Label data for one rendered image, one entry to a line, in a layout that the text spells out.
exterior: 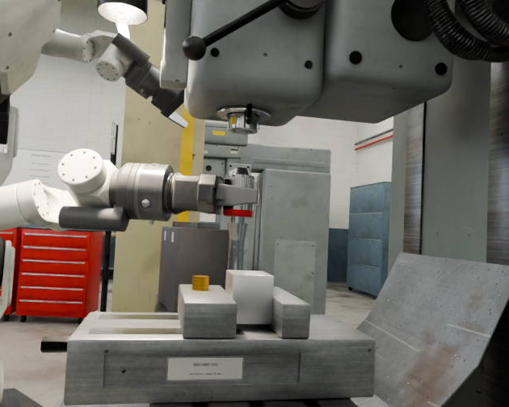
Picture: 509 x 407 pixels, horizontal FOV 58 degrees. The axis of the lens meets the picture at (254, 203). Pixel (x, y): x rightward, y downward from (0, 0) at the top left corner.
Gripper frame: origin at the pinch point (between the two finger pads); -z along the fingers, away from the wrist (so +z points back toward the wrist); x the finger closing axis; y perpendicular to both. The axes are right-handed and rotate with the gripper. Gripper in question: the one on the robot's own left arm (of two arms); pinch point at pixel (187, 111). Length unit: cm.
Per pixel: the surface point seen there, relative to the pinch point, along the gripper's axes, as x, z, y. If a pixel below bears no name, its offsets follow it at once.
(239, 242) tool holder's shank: 41, -5, -57
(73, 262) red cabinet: -387, -64, 102
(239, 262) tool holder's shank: 40, -6, -59
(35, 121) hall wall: -756, 64, 471
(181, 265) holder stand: 12, -10, -50
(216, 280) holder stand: 14, -18, -49
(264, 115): 50, 3, -41
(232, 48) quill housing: 56, 13, -41
